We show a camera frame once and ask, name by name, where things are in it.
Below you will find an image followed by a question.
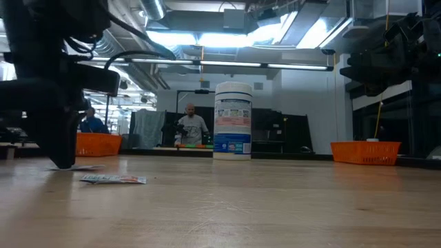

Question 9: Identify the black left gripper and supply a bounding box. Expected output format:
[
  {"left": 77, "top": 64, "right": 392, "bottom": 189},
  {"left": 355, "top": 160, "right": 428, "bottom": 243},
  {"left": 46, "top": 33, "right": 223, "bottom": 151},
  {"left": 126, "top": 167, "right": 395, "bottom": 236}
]
[{"left": 0, "top": 61, "right": 121, "bottom": 169}]

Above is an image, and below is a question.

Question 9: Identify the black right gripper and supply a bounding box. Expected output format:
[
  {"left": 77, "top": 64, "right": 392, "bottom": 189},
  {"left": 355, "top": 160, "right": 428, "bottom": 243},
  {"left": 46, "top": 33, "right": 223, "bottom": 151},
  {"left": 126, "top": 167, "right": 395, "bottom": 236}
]
[{"left": 339, "top": 13, "right": 427, "bottom": 96}]

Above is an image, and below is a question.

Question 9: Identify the person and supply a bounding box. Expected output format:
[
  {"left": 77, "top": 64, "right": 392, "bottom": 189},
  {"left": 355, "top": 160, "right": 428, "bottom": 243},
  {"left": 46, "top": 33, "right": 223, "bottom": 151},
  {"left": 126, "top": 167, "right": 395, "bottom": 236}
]
[
  {"left": 79, "top": 107, "right": 110, "bottom": 134},
  {"left": 173, "top": 103, "right": 212, "bottom": 146}
]

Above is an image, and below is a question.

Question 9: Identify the orange plastic mesh basket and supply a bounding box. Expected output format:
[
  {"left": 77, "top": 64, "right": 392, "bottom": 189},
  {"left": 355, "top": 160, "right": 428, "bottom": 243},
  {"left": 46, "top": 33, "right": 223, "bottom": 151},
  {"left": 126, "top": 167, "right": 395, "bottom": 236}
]
[
  {"left": 330, "top": 140, "right": 402, "bottom": 166},
  {"left": 75, "top": 132, "right": 124, "bottom": 158}
]

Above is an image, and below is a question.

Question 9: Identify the small red print packet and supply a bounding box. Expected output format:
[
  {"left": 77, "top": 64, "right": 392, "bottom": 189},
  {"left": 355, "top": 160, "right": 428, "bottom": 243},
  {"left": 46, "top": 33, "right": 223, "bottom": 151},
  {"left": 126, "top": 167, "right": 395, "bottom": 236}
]
[{"left": 79, "top": 174, "right": 147, "bottom": 185}]

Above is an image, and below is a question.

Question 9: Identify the grey hanging cloth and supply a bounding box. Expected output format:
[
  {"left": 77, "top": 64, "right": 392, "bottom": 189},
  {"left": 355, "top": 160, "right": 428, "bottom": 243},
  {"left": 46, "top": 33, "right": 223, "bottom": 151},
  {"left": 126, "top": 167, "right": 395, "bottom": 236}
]
[{"left": 132, "top": 109, "right": 167, "bottom": 149}]

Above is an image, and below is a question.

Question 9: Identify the wooden workbench with coloured strip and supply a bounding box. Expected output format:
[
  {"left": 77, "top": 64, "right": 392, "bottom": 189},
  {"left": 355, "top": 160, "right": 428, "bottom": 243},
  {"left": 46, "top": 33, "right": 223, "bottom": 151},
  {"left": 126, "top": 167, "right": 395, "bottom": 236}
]
[{"left": 153, "top": 143, "right": 214, "bottom": 152}]

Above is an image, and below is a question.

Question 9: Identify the grey ceiling box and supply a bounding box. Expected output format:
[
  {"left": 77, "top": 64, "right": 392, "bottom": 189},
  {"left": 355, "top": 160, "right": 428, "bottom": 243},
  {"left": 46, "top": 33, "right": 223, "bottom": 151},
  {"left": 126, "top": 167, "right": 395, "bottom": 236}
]
[{"left": 223, "top": 8, "right": 247, "bottom": 30}]

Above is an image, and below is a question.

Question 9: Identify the white wipes canister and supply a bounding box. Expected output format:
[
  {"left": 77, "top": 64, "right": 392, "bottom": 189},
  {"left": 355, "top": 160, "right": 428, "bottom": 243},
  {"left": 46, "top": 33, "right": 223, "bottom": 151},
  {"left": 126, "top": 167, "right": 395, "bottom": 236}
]
[{"left": 212, "top": 81, "right": 254, "bottom": 161}]

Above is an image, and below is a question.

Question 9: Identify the fluorescent ceiling light panel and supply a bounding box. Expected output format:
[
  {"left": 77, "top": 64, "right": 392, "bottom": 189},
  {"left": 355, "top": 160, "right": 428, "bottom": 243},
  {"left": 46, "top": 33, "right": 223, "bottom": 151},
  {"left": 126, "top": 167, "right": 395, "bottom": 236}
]
[{"left": 146, "top": 30, "right": 249, "bottom": 48}]

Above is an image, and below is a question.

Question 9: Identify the yellow extension cable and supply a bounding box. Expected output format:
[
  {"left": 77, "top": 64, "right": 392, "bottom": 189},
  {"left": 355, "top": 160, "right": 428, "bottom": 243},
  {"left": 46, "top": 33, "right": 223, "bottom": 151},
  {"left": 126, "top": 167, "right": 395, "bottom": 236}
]
[{"left": 373, "top": 13, "right": 390, "bottom": 138}]

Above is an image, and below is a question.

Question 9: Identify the black rig frame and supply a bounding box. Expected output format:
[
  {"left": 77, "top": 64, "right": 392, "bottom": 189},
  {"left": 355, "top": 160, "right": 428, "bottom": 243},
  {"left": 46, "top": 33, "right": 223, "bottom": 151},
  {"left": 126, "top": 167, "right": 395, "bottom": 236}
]
[
  {"left": 175, "top": 89, "right": 216, "bottom": 116},
  {"left": 104, "top": 94, "right": 112, "bottom": 135}
]

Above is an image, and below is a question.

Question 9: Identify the silver rectangular air duct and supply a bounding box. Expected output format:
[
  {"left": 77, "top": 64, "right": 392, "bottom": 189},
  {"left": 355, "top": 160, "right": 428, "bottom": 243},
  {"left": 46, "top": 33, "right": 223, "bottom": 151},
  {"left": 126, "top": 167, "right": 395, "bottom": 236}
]
[{"left": 247, "top": 0, "right": 423, "bottom": 50}]

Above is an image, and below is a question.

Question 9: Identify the silver spiral ventilation duct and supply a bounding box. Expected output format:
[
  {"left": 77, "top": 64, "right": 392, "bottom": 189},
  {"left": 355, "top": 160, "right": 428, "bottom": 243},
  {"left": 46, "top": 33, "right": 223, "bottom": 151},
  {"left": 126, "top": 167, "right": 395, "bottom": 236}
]
[{"left": 92, "top": 23, "right": 130, "bottom": 59}]

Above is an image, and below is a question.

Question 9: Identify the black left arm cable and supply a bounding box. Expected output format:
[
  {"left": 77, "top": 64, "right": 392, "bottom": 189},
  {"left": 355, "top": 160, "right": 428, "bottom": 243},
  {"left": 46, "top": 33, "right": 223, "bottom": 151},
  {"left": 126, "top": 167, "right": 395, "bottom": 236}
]
[{"left": 63, "top": 10, "right": 177, "bottom": 72}]

